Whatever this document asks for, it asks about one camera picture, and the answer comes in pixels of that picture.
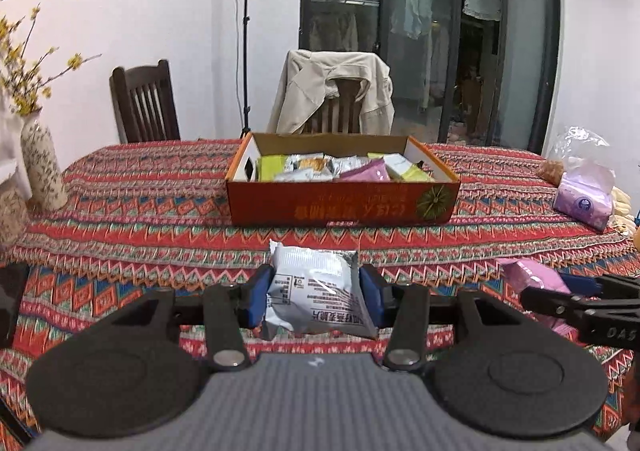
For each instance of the clear plastic bag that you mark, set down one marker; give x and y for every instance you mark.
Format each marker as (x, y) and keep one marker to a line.
(577, 143)

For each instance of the glass sliding door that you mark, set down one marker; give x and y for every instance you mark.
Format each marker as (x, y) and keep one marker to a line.
(473, 72)

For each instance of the beige jacket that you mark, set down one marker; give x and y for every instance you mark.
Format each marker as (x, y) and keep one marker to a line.
(308, 79)

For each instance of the green white snack pack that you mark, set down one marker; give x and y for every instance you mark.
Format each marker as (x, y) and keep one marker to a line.
(401, 169)

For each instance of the black light stand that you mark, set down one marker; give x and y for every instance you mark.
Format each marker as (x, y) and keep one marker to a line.
(246, 99)

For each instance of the colourful patterned tablecloth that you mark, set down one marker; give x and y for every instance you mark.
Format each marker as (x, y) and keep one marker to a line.
(146, 215)

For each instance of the white yellow snack packet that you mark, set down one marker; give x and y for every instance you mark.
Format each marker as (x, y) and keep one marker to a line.
(318, 162)

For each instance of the purple tissue pack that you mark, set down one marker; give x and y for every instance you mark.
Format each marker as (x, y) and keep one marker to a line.
(585, 194)

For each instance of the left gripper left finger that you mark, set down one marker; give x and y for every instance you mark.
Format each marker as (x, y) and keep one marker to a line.
(147, 362)

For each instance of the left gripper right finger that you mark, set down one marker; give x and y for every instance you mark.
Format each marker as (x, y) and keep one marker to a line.
(489, 366)

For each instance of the silver white snack packet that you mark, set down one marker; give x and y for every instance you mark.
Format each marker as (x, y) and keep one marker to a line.
(315, 291)

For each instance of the pink snack pack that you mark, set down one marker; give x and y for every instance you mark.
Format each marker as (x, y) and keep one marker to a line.
(522, 273)
(373, 171)

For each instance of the orange cardboard box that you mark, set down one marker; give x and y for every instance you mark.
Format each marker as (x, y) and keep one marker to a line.
(254, 203)

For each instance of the dark wooden chair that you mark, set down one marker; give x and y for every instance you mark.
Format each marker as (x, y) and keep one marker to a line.
(144, 103)

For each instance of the floral ceramic vase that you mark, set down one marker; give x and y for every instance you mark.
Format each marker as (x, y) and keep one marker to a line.
(41, 164)

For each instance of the wooden chair with jacket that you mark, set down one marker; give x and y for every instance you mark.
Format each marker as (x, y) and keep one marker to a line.
(339, 114)

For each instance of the green snack pack left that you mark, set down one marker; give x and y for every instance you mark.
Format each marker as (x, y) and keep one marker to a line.
(269, 167)

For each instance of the yellow flower branches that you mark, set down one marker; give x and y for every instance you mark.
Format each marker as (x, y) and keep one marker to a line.
(21, 78)

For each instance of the patterned lace container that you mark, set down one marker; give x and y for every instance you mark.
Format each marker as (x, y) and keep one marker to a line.
(14, 215)

